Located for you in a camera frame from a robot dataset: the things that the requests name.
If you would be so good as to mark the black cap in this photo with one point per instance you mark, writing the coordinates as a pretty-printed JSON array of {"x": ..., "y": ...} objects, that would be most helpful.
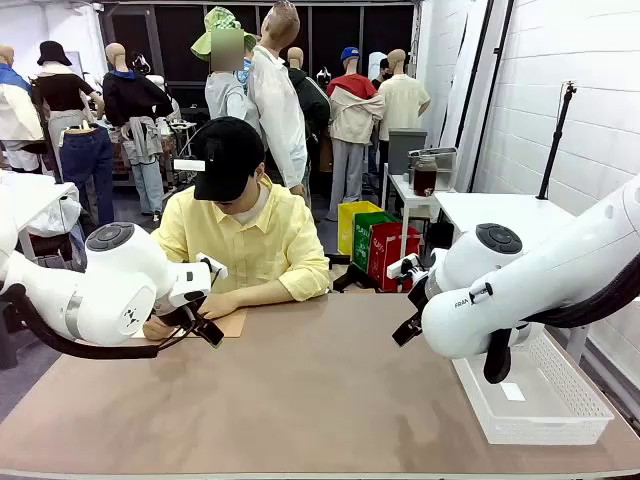
[{"x": 227, "y": 150}]

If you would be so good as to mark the stacked metal trays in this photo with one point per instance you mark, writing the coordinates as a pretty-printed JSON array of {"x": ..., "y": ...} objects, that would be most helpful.
[{"x": 445, "y": 160}]

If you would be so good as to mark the person's right hand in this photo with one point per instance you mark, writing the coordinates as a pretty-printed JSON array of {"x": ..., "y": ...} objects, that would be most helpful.
[{"x": 156, "y": 330}]

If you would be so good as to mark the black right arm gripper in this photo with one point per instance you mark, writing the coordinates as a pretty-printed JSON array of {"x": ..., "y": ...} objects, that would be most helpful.
[{"x": 417, "y": 300}]

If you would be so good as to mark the mannequin blue white jacket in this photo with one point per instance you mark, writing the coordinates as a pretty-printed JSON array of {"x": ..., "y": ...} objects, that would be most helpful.
[{"x": 15, "y": 110}]

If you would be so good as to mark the mannequin blue cap red jacket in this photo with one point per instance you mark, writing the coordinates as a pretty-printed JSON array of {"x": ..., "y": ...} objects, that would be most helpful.
[{"x": 352, "y": 115}]

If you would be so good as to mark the person with black mask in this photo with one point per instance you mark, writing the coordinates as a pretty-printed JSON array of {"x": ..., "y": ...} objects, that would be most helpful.
[{"x": 384, "y": 67}]

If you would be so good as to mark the green recycling bag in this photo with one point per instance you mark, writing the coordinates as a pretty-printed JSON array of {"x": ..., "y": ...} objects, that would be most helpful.
[{"x": 362, "y": 240}]

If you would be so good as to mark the white tower fan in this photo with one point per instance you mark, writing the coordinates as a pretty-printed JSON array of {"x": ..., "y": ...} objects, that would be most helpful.
[{"x": 375, "y": 60}]

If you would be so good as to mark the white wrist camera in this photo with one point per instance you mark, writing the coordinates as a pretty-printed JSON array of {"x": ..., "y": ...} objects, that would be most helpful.
[
  {"x": 400, "y": 267},
  {"x": 212, "y": 265}
]

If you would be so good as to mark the black stand base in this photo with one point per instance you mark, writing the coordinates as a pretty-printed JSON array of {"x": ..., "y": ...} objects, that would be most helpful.
[{"x": 350, "y": 280}]

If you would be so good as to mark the person in yellow shirt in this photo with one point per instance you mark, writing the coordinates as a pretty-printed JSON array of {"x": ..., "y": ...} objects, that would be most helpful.
[{"x": 260, "y": 240}]

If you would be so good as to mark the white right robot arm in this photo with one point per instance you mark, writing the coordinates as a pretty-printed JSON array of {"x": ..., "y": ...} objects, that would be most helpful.
[{"x": 525, "y": 285}]

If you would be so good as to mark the large white desk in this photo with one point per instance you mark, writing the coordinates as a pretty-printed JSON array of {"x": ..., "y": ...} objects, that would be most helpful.
[{"x": 500, "y": 210}]

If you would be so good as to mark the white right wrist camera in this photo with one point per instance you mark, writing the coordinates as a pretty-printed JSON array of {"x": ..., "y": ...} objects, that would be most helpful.
[{"x": 400, "y": 267}]

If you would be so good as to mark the white label in basket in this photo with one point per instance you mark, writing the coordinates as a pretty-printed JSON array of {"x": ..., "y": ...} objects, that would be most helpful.
[{"x": 513, "y": 392}]

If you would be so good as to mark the mannequin dark green jacket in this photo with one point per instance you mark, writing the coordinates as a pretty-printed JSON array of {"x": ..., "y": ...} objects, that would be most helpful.
[{"x": 312, "y": 100}]

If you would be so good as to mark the small white side table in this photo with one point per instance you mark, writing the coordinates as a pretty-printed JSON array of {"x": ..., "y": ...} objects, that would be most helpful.
[{"x": 402, "y": 192}]

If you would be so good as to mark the white head-mounted camera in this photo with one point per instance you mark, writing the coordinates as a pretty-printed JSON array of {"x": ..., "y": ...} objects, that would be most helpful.
[{"x": 190, "y": 165}]

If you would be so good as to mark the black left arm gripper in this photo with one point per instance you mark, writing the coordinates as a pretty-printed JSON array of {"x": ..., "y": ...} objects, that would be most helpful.
[{"x": 175, "y": 314}]

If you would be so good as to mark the red recycling bag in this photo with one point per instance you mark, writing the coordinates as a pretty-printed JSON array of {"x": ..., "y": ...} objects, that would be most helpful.
[{"x": 387, "y": 260}]

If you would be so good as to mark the tall mannequin white shirt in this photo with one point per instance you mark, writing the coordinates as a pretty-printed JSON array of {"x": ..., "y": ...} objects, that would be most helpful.
[{"x": 277, "y": 110}]

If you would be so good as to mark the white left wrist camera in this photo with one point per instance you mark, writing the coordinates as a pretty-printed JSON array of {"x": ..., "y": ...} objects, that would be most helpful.
[{"x": 212, "y": 265}]

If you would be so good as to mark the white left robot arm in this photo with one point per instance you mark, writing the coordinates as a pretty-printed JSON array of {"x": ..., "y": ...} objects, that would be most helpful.
[{"x": 115, "y": 280}]

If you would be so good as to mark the black tripod pole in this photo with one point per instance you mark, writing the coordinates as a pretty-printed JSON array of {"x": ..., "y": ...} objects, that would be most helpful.
[{"x": 555, "y": 145}]

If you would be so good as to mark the person's left forearm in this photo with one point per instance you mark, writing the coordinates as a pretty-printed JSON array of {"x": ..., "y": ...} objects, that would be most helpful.
[{"x": 265, "y": 295}]

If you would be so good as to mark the mannequin black bucket hat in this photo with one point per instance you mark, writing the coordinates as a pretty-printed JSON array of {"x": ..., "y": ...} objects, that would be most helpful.
[{"x": 65, "y": 100}]

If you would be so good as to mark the brown spiral notebook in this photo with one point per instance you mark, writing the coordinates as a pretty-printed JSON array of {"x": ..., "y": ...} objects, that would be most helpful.
[{"x": 232, "y": 322}]

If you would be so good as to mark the glass jar brown liquid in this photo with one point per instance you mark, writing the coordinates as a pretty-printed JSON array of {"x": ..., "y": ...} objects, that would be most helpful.
[{"x": 425, "y": 177}]

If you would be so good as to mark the mannequin cream shirt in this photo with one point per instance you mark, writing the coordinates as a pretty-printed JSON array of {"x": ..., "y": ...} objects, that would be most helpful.
[{"x": 402, "y": 105}]

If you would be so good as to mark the figure green checked hat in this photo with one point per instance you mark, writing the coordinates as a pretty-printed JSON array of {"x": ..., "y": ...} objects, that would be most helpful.
[{"x": 225, "y": 97}]

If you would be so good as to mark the yellow recycling bag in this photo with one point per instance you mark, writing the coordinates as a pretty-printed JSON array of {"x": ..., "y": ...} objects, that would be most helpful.
[{"x": 347, "y": 227}]

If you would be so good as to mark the person's left hand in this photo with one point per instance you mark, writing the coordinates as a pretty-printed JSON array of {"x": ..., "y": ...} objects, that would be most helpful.
[{"x": 220, "y": 305}]

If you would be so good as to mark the grey box bin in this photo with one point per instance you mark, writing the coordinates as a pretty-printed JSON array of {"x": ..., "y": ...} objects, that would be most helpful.
[{"x": 406, "y": 147}]

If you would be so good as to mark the mannequin black hoodie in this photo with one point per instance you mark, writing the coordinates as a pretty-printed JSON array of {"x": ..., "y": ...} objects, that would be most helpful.
[{"x": 135, "y": 95}]

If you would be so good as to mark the white plastic mesh basket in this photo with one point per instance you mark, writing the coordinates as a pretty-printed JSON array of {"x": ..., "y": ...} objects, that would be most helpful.
[{"x": 560, "y": 415}]

